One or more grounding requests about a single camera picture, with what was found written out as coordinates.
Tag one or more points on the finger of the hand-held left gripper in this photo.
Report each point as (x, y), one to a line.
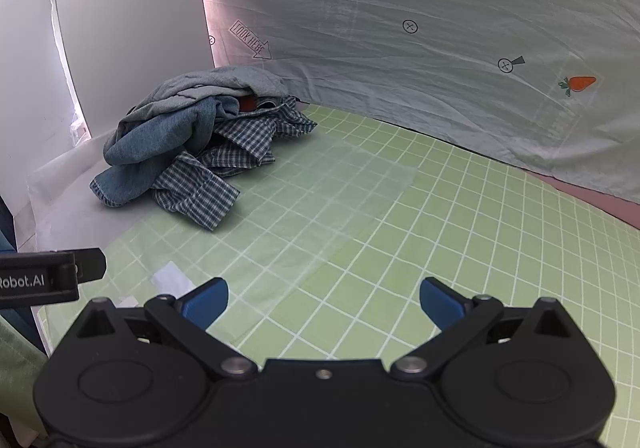
(91, 265)

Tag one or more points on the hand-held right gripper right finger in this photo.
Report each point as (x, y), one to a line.
(442, 303)

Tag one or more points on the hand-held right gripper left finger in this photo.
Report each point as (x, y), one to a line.
(205, 303)

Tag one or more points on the grey zip hoodie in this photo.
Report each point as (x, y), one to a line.
(215, 81)

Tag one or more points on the large white paper label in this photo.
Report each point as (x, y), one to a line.
(172, 278)

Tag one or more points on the small white paper label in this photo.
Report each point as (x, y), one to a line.
(127, 301)

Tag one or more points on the dark blue cloth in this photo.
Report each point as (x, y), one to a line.
(5, 233)

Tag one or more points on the green grid mat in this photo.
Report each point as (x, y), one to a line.
(450, 228)

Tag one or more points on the person's green clothing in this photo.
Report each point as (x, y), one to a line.
(15, 368)

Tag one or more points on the blue plaid shirt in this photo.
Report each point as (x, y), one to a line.
(200, 193)

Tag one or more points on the blue denim garment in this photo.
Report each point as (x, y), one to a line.
(150, 138)

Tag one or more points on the translucent plastic sheet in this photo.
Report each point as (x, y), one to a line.
(310, 208)

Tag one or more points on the pink underlay cloth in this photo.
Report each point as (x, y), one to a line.
(610, 208)

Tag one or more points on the orange garment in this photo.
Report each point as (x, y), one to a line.
(247, 103)

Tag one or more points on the carrot printed bed sheet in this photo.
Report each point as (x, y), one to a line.
(400, 78)

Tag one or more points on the white backdrop board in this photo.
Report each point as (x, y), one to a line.
(125, 28)

